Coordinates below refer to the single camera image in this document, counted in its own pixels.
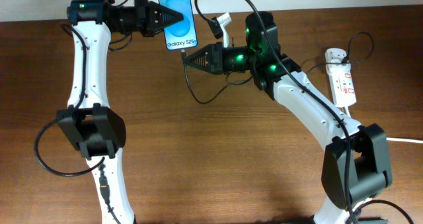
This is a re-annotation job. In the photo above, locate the blue screen Galaxy smartphone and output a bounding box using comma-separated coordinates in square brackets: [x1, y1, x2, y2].
[158, 0, 198, 50]

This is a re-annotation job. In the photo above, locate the black charging cable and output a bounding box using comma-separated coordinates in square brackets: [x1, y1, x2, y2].
[180, 31, 375, 105]

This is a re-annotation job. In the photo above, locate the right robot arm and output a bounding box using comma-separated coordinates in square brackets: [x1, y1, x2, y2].
[182, 11, 393, 223]

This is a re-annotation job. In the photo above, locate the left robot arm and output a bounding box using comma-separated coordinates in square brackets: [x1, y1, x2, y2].
[57, 0, 183, 224]

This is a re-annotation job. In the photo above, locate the white plug adapter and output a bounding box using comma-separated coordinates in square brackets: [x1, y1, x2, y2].
[325, 48, 351, 74]

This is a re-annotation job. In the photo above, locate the white power strip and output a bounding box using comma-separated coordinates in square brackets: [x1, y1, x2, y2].
[327, 69, 356, 108]

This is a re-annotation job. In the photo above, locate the white power strip cord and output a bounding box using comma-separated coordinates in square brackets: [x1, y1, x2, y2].
[342, 105, 423, 145]

